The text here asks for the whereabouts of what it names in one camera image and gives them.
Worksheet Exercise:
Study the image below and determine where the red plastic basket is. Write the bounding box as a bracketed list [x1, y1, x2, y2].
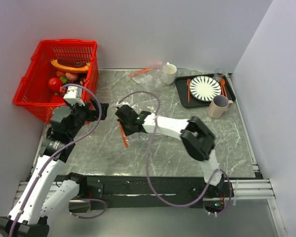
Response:
[13, 39, 99, 123]

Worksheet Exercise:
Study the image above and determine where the orange plastic fork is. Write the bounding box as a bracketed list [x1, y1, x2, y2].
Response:
[186, 79, 191, 103]

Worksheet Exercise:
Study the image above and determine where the orange papaya slice toy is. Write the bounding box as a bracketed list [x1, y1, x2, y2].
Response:
[50, 59, 89, 74]

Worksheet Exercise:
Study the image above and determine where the aluminium rail frame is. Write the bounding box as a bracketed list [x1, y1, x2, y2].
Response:
[14, 71, 286, 237]

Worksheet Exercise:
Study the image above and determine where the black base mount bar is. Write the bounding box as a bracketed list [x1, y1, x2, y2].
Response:
[51, 172, 235, 213]

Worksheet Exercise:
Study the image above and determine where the pink peach toy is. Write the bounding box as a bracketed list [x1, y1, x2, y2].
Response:
[65, 73, 79, 81]

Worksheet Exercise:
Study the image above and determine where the striped white plate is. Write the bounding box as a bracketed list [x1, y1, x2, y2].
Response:
[190, 76, 222, 102]

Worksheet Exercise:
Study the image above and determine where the clear drinking glass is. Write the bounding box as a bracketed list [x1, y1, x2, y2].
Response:
[213, 69, 225, 82]

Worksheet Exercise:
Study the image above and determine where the black tray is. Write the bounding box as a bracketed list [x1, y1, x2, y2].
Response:
[175, 74, 222, 109]

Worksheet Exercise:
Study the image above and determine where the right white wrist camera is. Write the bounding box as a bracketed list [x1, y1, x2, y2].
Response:
[116, 102, 123, 109]

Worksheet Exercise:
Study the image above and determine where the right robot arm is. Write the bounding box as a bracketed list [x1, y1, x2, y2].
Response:
[115, 104, 224, 198]

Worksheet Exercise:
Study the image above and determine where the purple grapes toy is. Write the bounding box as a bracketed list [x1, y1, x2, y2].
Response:
[54, 77, 86, 96]

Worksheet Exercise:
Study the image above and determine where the clear zip bag orange zipper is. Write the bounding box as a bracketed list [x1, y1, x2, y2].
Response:
[115, 90, 161, 148]

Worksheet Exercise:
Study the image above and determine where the green leaf toy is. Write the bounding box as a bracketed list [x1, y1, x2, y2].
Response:
[59, 76, 68, 84]

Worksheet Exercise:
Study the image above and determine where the beige mug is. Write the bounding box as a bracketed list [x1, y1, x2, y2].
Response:
[207, 95, 233, 119]

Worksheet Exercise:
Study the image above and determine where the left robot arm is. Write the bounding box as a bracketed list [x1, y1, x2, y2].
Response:
[0, 98, 109, 237]

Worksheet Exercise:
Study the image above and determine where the white mug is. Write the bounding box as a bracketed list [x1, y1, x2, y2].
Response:
[162, 62, 177, 85]

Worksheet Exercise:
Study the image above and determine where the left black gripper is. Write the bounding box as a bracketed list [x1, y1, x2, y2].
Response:
[66, 97, 109, 138]

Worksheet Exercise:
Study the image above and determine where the orange plastic spoon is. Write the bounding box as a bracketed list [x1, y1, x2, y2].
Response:
[220, 78, 228, 98]

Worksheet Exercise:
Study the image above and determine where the red apple toy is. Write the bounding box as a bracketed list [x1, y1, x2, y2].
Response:
[48, 77, 64, 93]

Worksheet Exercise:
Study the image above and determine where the small orange fruit toy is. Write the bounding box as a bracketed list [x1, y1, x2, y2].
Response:
[56, 70, 66, 78]

